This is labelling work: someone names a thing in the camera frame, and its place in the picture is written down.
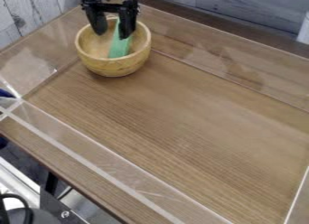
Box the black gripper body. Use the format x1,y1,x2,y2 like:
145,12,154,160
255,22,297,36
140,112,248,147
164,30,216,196
81,0,138,14

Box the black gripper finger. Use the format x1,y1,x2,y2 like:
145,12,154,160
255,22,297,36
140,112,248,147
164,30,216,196
118,6,140,40
83,5,108,35

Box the green rectangular block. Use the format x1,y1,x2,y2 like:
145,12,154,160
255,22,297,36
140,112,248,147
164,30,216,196
109,19,132,59

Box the brown wooden bowl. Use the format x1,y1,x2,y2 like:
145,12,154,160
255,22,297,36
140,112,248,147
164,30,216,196
75,17,153,77

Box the blue object at left edge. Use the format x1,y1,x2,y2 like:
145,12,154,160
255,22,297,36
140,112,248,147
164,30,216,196
0,89,15,98

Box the clear acrylic tray walls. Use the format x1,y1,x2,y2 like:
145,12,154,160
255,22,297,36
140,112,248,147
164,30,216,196
0,0,309,224

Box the black table leg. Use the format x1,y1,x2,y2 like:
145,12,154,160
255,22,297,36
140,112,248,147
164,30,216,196
45,173,59,195

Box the black metal bracket with screw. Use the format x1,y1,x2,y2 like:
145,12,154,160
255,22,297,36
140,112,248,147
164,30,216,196
41,190,90,224

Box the black cable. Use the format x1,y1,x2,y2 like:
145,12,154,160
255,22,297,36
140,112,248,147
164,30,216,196
0,192,37,224

